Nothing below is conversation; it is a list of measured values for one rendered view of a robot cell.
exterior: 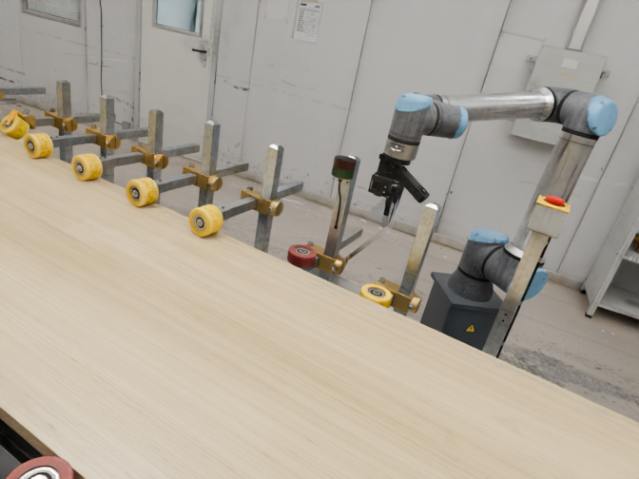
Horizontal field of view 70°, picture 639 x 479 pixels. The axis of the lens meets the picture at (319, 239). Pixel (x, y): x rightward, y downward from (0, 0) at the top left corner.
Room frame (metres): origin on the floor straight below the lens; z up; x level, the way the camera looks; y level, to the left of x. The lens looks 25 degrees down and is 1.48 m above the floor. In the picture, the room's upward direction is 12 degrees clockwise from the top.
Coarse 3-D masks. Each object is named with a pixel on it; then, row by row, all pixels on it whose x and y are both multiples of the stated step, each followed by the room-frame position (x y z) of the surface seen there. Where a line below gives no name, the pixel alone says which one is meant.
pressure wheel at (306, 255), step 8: (296, 248) 1.16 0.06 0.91; (304, 248) 1.17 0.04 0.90; (312, 248) 1.18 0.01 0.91; (288, 256) 1.14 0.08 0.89; (296, 256) 1.12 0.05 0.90; (304, 256) 1.12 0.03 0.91; (312, 256) 1.13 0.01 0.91; (296, 264) 1.12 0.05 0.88; (304, 264) 1.12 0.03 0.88; (312, 264) 1.13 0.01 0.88
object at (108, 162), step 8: (184, 144) 1.75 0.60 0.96; (192, 144) 1.78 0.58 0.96; (136, 152) 1.54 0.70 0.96; (168, 152) 1.65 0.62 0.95; (176, 152) 1.68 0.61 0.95; (184, 152) 1.72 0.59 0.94; (192, 152) 1.76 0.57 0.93; (104, 160) 1.39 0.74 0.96; (112, 160) 1.42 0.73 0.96; (120, 160) 1.45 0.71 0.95; (128, 160) 1.48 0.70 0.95; (136, 160) 1.51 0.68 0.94; (104, 168) 1.39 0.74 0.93
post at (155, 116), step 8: (152, 112) 1.54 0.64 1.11; (160, 112) 1.55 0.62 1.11; (152, 120) 1.54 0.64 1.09; (160, 120) 1.55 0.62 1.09; (152, 128) 1.54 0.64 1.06; (160, 128) 1.55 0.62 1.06; (152, 136) 1.53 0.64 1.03; (160, 136) 1.55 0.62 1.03; (152, 144) 1.53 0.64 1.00; (160, 144) 1.55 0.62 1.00; (152, 152) 1.53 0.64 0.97; (160, 152) 1.55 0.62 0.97; (152, 168) 1.53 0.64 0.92; (152, 176) 1.53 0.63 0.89; (160, 176) 1.56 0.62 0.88
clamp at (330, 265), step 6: (318, 246) 1.28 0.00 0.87; (318, 252) 1.24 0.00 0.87; (324, 258) 1.22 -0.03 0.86; (330, 258) 1.22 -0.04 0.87; (336, 258) 1.22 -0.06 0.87; (318, 264) 1.23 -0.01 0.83; (324, 264) 1.22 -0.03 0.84; (330, 264) 1.21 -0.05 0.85; (336, 264) 1.21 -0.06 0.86; (342, 264) 1.22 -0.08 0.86; (324, 270) 1.22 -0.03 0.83; (330, 270) 1.21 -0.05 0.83; (336, 270) 1.20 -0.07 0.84; (342, 270) 1.23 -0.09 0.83
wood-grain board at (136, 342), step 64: (0, 192) 1.13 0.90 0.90; (64, 192) 1.22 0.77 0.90; (0, 256) 0.83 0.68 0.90; (64, 256) 0.88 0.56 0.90; (128, 256) 0.94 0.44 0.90; (192, 256) 1.01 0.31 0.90; (256, 256) 1.08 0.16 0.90; (0, 320) 0.64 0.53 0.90; (64, 320) 0.67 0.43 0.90; (128, 320) 0.71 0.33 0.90; (192, 320) 0.75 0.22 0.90; (256, 320) 0.79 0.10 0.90; (320, 320) 0.84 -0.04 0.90; (384, 320) 0.90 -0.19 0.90; (0, 384) 0.50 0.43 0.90; (64, 384) 0.53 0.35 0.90; (128, 384) 0.55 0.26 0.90; (192, 384) 0.58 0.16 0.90; (256, 384) 0.61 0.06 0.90; (320, 384) 0.65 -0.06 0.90; (384, 384) 0.68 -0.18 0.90; (448, 384) 0.72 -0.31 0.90; (512, 384) 0.76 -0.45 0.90; (64, 448) 0.42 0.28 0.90; (128, 448) 0.44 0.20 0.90; (192, 448) 0.46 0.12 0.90; (256, 448) 0.48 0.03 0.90; (320, 448) 0.51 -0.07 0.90; (384, 448) 0.53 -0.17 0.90; (448, 448) 0.56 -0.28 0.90; (512, 448) 0.59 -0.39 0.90; (576, 448) 0.62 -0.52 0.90
